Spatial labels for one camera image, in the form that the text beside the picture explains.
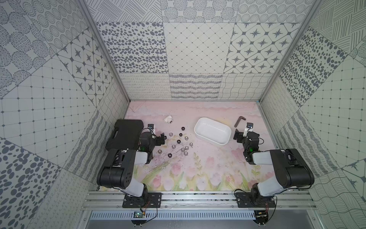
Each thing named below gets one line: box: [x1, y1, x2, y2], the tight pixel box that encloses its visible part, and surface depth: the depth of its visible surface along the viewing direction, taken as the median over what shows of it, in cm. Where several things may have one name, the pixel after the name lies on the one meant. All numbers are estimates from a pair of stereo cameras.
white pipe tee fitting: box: [162, 114, 174, 125], surface depth 108 cm
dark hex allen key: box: [233, 115, 247, 128], surface depth 112 cm
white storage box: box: [193, 116, 232, 146], surface depth 103 cm
